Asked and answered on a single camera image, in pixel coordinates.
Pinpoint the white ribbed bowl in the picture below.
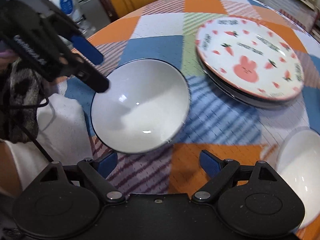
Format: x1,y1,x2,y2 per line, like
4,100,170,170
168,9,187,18
276,128,319,228

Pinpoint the white black-rimmed bowl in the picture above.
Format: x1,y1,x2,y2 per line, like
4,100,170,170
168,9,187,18
91,59,191,154

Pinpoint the white bunny carrot plate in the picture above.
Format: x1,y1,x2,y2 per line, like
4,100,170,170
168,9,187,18
195,17,304,101

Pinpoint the person's left hand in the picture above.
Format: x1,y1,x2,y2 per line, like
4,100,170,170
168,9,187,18
0,49,19,72

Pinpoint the black cable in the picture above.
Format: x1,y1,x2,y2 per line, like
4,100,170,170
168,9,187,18
10,69,54,163

